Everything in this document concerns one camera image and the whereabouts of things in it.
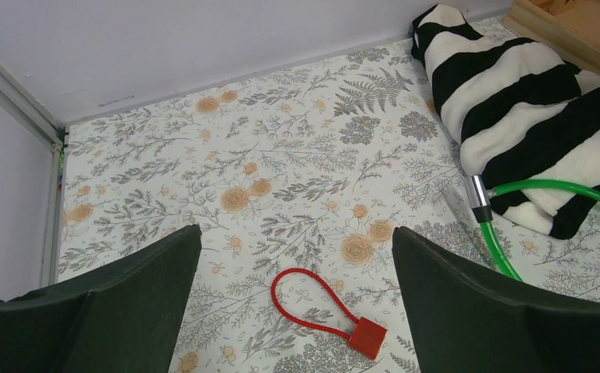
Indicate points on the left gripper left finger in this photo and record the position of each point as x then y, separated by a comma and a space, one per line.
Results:
121, 317

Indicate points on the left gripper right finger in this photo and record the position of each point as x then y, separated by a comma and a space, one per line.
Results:
464, 317

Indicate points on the red cable lock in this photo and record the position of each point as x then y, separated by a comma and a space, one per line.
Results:
367, 337

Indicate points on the green cable lock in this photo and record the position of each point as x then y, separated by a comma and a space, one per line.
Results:
479, 201

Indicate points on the black white striped cloth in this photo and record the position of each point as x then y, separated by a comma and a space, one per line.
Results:
517, 110

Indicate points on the wooden clothes rack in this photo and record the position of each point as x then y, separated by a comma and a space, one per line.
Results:
571, 28

